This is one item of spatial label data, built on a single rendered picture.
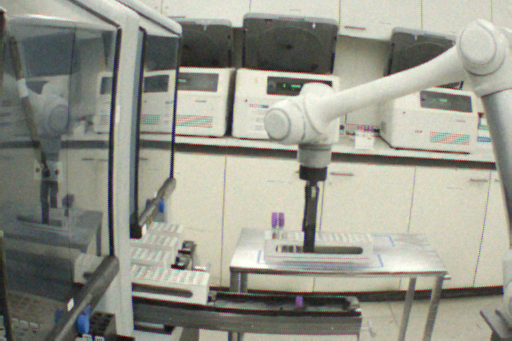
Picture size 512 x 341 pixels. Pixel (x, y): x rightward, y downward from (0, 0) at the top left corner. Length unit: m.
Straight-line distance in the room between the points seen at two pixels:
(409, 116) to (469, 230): 0.79
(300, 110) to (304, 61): 2.57
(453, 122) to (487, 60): 2.47
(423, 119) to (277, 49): 0.96
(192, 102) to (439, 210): 1.49
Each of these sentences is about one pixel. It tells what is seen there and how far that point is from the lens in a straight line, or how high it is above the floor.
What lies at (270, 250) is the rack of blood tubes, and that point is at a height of 0.85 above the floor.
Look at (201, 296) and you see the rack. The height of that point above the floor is 0.84.
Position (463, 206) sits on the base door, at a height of 0.60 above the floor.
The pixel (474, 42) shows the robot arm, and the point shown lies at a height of 1.44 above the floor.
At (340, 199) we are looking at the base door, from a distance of 3.91.
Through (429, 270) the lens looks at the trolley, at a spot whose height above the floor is 0.82.
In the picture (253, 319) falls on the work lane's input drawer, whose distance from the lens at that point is 1.57.
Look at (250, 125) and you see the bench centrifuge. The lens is 3.85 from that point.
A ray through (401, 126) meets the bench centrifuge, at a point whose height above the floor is 1.03.
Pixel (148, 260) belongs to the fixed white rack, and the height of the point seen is 0.86.
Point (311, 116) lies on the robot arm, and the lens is 1.73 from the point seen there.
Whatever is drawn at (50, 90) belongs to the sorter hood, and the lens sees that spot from 0.85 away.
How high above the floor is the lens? 1.36
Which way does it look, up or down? 7 degrees down
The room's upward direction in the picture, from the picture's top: 3 degrees clockwise
